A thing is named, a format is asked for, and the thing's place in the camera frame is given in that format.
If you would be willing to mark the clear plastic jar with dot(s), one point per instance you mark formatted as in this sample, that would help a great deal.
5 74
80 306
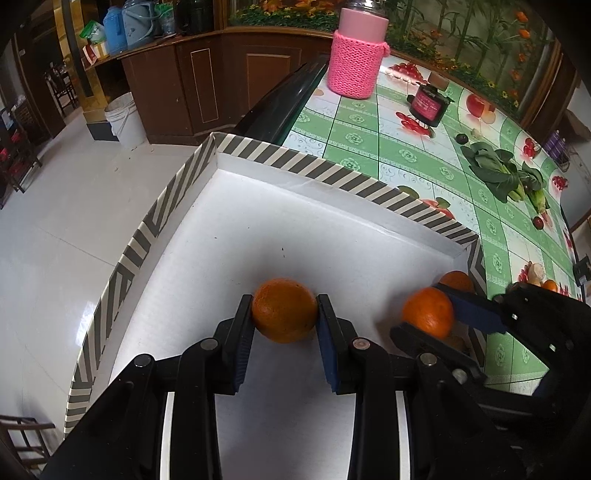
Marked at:
166 21

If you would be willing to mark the wooden chair red cushion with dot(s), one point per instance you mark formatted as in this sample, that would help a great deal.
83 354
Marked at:
16 157

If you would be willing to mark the grey-blue thermos jug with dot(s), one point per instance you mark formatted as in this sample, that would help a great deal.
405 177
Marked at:
141 23

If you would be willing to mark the dark wooden chair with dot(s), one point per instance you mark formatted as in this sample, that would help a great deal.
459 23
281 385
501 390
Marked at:
62 90

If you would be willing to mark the beige longan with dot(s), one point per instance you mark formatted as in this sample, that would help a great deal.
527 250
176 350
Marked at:
535 273

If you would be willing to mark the small dark jar pink label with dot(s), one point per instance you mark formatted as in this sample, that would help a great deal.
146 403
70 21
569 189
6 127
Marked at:
427 104

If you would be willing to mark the black kettle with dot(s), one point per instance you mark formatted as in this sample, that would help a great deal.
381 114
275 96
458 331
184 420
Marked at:
194 16

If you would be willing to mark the jar with pink knit sleeve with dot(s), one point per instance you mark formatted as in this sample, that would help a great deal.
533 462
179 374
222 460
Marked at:
353 64

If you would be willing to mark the purple bottle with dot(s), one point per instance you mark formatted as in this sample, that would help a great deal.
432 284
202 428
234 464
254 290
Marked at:
557 143

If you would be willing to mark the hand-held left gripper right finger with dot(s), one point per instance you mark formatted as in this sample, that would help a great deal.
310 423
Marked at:
326 344

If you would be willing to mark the green bok choy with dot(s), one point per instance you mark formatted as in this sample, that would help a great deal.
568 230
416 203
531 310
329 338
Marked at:
531 182
487 164

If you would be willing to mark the dark red jujube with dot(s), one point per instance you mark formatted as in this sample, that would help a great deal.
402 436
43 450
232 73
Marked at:
539 223

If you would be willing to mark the blue thermos jug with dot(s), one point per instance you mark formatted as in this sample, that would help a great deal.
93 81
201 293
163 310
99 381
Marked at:
114 30

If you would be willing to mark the white tray with striped rim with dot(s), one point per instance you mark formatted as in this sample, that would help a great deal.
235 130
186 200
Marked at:
277 221

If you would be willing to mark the black glossy chair back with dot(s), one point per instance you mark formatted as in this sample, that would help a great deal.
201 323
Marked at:
277 108

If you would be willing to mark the small dark round fruit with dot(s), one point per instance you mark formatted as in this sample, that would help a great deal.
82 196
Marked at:
462 138

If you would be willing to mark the aquarium with artificial flowers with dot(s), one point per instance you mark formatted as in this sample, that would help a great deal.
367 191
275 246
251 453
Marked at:
461 32

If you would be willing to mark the brown wooden chair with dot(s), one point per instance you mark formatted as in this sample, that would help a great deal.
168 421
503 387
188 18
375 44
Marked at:
23 438

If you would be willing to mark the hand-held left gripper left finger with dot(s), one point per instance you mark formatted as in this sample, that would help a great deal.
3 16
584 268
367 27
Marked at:
241 350

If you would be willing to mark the fruit print green tablecloth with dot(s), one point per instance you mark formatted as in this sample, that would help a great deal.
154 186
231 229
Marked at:
406 152

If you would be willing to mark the cardboard box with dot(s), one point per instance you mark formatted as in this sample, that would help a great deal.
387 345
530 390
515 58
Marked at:
577 124

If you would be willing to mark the red and white box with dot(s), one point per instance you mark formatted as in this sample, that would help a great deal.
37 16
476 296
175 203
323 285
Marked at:
94 53

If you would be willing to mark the white plastic bucket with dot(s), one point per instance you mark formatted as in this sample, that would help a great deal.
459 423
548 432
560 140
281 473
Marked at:
125 122

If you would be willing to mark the brown wooden counter cabinet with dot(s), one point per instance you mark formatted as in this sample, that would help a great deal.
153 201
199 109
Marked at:
184 83

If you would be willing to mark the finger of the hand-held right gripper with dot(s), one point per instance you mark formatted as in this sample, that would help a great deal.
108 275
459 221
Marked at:
475 314
415 341

